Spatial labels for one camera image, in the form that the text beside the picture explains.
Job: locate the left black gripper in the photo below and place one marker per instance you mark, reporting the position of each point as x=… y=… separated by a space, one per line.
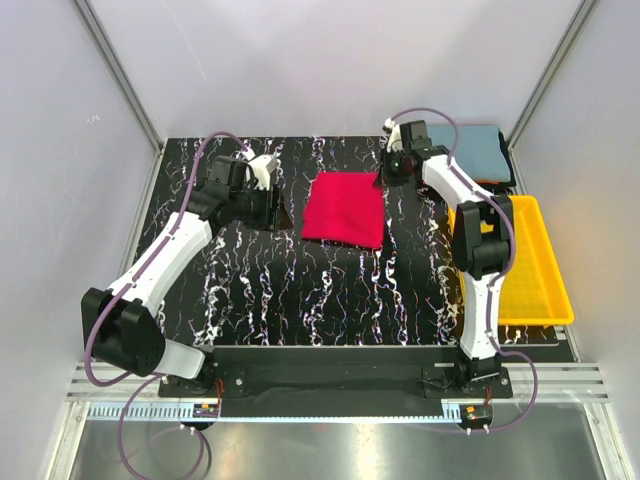
x=273 y=208

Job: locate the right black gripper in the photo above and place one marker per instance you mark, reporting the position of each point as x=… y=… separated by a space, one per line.
x=387 y=168

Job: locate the red polo shirt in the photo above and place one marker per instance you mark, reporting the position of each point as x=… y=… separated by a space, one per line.
x=345 y=207

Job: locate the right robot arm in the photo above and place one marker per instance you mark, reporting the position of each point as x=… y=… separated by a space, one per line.
x=482 y=246

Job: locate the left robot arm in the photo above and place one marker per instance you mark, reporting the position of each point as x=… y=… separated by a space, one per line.
x=119 y=322

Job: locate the folded grey-blue shirt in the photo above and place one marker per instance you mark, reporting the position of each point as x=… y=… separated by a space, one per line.
x=477 y=152

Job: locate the folded dark navy shirt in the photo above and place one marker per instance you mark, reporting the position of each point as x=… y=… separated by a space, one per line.
x=506 y=177

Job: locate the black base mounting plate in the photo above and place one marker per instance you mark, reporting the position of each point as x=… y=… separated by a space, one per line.
x=336 y=380

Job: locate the yellow plastic bin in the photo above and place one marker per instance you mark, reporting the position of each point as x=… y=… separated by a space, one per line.
x=533 y=292

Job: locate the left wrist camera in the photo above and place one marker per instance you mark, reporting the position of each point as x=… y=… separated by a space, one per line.
x=261 y=172

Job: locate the left aluminium frame post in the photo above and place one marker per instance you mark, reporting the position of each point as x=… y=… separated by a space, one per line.
x=99 y=37

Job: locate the aluminium frame post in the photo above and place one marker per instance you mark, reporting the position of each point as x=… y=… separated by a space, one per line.
x=99 y=37
x=570 y=36

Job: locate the slotted cable duct rail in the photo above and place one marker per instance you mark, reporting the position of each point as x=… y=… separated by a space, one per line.
x=196 y=412

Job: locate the right aluminium frame post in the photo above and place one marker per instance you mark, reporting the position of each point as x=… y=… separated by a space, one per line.
x=570 y=36

